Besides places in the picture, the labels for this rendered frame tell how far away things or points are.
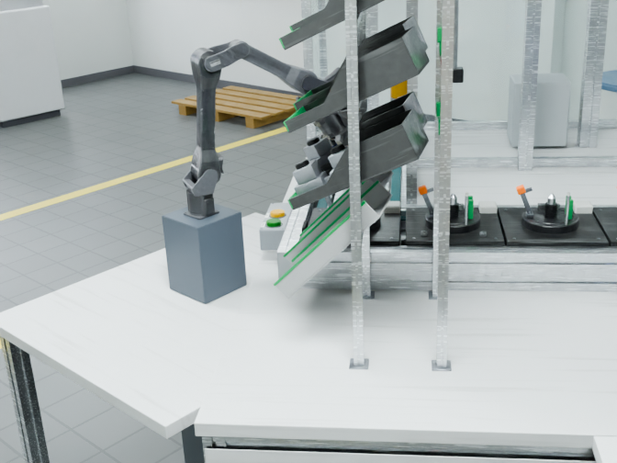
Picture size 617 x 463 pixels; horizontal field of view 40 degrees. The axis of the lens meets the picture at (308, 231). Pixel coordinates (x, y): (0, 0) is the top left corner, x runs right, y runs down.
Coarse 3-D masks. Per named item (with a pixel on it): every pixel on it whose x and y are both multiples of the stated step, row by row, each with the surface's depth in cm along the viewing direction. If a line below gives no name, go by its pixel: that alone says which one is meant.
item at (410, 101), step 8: (400, 96) 184; (408, 96) 183; (384, 104) 185; (392, 104) 185; (400, 104) 184; (408, 104) 175; (416, 104) 181; (368, 112) 187; (376, 112) 186; (384, 112) 186; (392, 112) 172; (400, 112) 172; (416, 112) 179; (360, 120) 188; (368, 120) 174; (376, 120) 174; (424, 120) 182; (360, 128) 176; (344, 144) 178; (328, 168) 181
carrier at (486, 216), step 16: (416, 208) 230; (464, 208) 229; (480, 208) 224; (496, 208) 224; (416, 224) 219; (432, 224) 214; (464, 224) 212; (480, 224) 217; (496, 224) 217; (416, 240) 209; (432, 240) 209; (464, 240) 208; (480, 240) 208; (496, 240) 207
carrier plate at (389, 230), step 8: (320, 208) 233; (312, 216) 228; (384, 216) 226; (392, 216) 225; (384, 224) 220; (392, 224) 220; (376, 232) 215; (384, 232) 215; (392, 232) 214; (376, 240) 210; (384, 240) 210; (392, 240) 210
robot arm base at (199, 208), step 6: (186, 192) 206; (192, 198) 204; (198, 198) 203; (204, 198) 203; (210, 198) 204; (192, 204) 204; (198, 204) 204; (204, 204) 203; (210, 204) 204; (192, 210) 205; (198, 210) 204; (204, 210) 204; (210, 210) 204; (216, 210) 208; (192, 216) 205; (198, 216) 205; (204, 216) 204
